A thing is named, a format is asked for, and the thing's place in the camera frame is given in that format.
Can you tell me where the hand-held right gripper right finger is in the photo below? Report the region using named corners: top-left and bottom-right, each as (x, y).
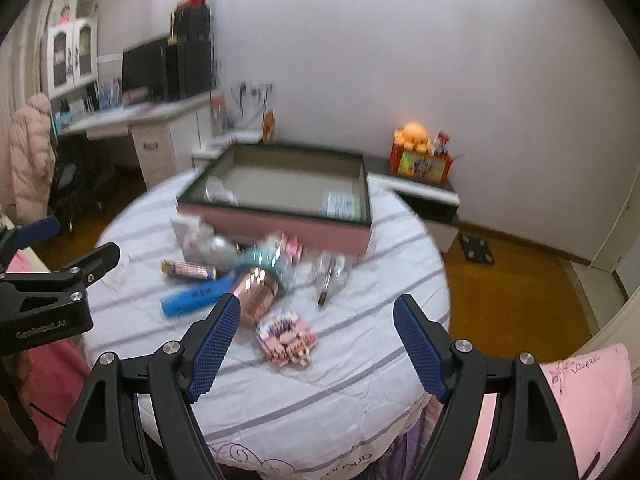
top-left (392, 294), bottom-right (576, 480)

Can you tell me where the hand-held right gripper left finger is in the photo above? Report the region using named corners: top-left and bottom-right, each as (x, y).
top-left (52, 292), bottom-right (242, 480)

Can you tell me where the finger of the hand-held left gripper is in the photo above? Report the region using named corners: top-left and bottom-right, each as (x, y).
top-left (0, 216), bottom-right (61, 267)
top-left (60, 241), bottom-right (122, 306)

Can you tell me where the blue box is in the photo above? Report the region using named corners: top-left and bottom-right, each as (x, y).
top-left (160, 280), bottom-right (233, 317)

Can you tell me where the rose gold metallic box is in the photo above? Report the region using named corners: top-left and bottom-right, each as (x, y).
top-left (231, 267), bottom-right (281, 330)

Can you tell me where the white astronaut figure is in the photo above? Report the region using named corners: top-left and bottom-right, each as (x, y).
top-left (171, 217), bottom-right (238, 267)

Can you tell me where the clear glass jar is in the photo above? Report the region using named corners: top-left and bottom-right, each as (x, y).
top-left (310, 252), bottom-right (353, 293)

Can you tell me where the black office chair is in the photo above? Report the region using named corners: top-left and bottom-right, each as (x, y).
top-left (47, 135), bottom-right (108, 233)

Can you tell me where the pink card pack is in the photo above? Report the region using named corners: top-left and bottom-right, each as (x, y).
top-left (255, 312), bottom-right (318, 367)

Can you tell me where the pink jacket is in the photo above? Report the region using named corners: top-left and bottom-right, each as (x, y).
top-left (7, 92), bottom-right (56, 221)

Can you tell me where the pink cloth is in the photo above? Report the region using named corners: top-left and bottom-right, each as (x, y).
top-left (0, 252), bottom-right (93, 461)

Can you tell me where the black floor scale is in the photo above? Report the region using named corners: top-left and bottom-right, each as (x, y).
top-left (459, 234), bottom-right (496, 264)

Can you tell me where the pink packet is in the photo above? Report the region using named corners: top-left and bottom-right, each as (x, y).
top-left (267, 232), bottom-right (303, 263)

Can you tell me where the white desk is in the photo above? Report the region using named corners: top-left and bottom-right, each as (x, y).
top-left (52, 92), bottom-right (216, 191)

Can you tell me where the row of small boxes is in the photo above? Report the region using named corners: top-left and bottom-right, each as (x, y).
top-left (52, 77), bottom-right (123, 126)

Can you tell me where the black-topped low cabinet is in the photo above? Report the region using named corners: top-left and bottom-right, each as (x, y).
top-left (362, 152), bottom-right (461, 253)

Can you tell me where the white and green label card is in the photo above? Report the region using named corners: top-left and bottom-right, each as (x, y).
top-left (320, 191), bottom-right (362, 220)

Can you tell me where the pink quilt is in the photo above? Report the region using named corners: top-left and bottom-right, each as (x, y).
top-left (470, 342), bottom-right (633, 480)

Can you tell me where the white glass-door hutch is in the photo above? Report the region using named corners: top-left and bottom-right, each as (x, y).
top-left (45, 15), bottom-right (98, 101)

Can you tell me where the red storage basket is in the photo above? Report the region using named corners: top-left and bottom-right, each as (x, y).
top-left (389, 142), bottom-right (453, 184)

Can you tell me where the bottle with orange cap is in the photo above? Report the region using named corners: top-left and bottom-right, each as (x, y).
top-left (212, 92), bottom-right (228, 136)

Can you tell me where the black monitor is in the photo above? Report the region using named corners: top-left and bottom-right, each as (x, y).
top-left (121, 37), bottom-right (169, 106)

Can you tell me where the large black box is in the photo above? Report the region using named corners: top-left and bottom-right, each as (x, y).
top-left (167, 37), bottom-right (213, 101)

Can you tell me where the orange octopus plush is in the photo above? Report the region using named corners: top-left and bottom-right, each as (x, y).
top-left (394, 121), bottom-right (432, 153)

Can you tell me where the white door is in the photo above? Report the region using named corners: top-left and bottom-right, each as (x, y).
top-left (590, 60), bottom-right (640, 281)

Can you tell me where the small black box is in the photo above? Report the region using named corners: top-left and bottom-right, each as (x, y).
top-left (172, 5), bottom-right (211, 41)

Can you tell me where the wall outlet with cables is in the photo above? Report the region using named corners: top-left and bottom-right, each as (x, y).
top-left (230, 80), bottom-right (276, 131)

